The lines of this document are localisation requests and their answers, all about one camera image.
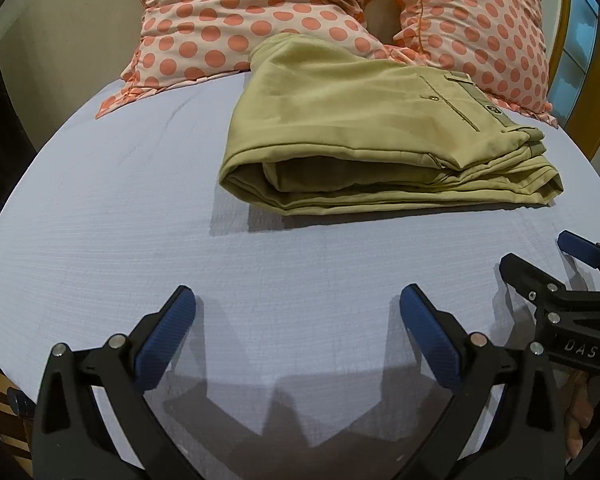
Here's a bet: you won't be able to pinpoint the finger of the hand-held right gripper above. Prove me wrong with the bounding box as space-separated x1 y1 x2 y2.
558 230 600 292
499 253 582 314

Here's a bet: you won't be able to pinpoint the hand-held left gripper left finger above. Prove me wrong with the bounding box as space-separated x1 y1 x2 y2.
32 285 202 480

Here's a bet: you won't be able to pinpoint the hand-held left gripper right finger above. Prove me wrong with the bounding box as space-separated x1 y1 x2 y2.
397 283 567 480

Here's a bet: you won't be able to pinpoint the khaki pants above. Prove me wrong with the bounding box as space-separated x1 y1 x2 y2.
217 32 565 217

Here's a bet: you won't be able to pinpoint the person's right hand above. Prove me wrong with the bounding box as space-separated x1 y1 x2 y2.
561 372 595 462

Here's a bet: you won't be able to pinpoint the light blue bed sheet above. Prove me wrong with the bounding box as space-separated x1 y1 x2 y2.
0 67 600 480

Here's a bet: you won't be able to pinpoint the yellow framed window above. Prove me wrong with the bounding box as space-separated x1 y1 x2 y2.
527 0 600 161

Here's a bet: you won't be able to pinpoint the ruffled polka dot pillow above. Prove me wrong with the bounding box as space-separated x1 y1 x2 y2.
380 0 561 129

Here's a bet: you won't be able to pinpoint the large polka dot pillow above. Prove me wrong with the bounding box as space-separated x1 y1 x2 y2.
95 0 397 121

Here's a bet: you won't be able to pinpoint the wooden bed frame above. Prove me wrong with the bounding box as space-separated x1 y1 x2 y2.
0 342 37 478

